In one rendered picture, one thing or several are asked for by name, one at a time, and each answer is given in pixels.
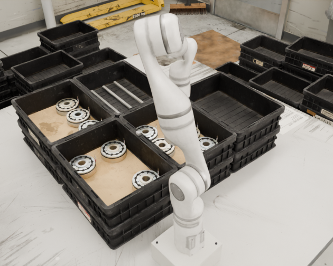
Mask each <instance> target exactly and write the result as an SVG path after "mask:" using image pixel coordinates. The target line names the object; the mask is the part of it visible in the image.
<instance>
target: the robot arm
mask: <svg viewBox="0 0 333 266"><path fill-rule="evenodd" d="M133 30H134V37H135V42H136V46H137V49H138V52H139V55H140V58H141V60H142V63H143V66H144V70H145V73H146V76H147V79H148V81H149V84H150V88H151V92H152V96H153V100H154V105H155V109H156V114H157V117H158V121H159V124H160V128H161V131H162V133H163V134H164V135H165V136H166V137H167V139H168V140H170V141H171V142H173V143H174V144H175V145H176V146H178V147H179V148H180V149H181V150H182V152H183V154H184V157H185V160H186V165H185V166H184V167H183V168H181V169H180V170H178V171H177V172H176V173H174V174H173V175H171V177H170V178H169V191H170V200H171V204H172V207H173V222H174V244H175V247H176V248H177V250H178V251H180V252H181V253H184V254H187V255H188V256H192V255H194V254H195V253H196V252H198V251H199V250H201V249H202V248H203V247H204V245H205V229H204V228H203V219H204V203H203V201H202V199H201V198H200V197H199V196H200V195H201V194H202V193H204V192H205V191H206V190H207V189H208V188H209V186H210V175H209V171H208V168H207V165H206V162H205V159H204V156H203V153H202V150H201V147H200V143H199V139H198V135H197V130H196V125H195V119H194V116H193V111H192V106H191V102H190V72H191V66H192V63H193V60H194V58H195V55H196V53H197V43H196V41H195V40H194V39H193V38H189V37H185V36H184V33H183V28H182V26H181V22H180V21H179V19H178V17H177V16H176V15H174V14H171V13H166V14H161V15H156V16H151V17H147V18H142V19H140V20H137V21H136V22H135V23H134V28H133ZM162 55H165V56H166V58H169V59H177V60H185V61H183V62H177V63H174V64H172V65H171V66H170V68H169V78H168V77H167V75H166V74H165V73H164V72H163V70H162V69H161V67H160V65H159V63H158V61H157V59H156V56H162Z"/></svg>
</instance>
